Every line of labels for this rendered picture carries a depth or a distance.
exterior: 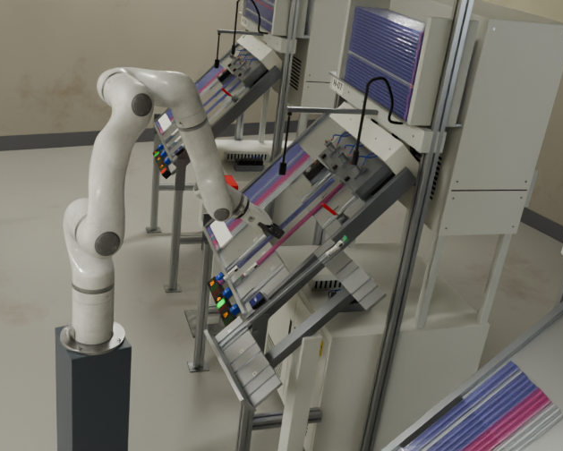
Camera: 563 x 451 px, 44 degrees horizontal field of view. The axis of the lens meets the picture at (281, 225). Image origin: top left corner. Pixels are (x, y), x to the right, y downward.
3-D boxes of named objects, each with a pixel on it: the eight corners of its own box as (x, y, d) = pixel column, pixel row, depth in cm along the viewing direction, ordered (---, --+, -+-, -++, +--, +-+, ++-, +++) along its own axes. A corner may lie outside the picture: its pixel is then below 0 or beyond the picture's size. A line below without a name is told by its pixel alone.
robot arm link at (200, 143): (209, 134, 189) (239, 220, 207) (205, 108, 201) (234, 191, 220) (178, 144, 189) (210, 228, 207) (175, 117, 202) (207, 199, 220)
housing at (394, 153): (407, 189, 225) (384, 161, 217) (349, 140, 267) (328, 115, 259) (426, 172, 224) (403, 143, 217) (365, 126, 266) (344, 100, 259)
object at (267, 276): (253, 319, 228) (247, 313, 227) (211, 232, 285) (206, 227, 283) (295, 280, 227) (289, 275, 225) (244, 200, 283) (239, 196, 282)
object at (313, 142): (340, 247, 227) (331, 238, 224) (280, 174, 283) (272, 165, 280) (414, 178, 224) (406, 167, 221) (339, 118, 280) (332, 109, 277)
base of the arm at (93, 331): (70, 361, 197) (70, 305, 190) (52, 327, 212) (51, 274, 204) (133, 346, 207) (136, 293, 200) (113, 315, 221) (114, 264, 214)
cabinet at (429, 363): (307, 472, 265) (330, 337, 239) (257, 363, 324) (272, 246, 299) (454, 451, 285) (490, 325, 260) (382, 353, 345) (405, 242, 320)
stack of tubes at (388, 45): (405, 120, 215) (422, 32, 204) (343, 80, 259) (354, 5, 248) (440, 122, 219) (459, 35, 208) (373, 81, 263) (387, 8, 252)
